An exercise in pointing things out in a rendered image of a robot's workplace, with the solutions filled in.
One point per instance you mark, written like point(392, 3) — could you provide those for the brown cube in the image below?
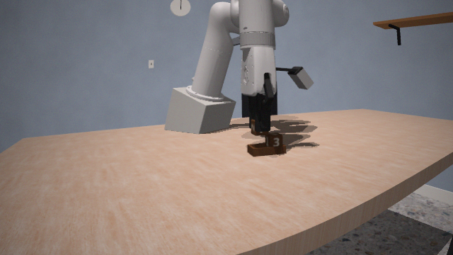
point(257, 133)
point(273, 140)

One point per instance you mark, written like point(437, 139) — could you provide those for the brown wooden tray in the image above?
point(257, 150)

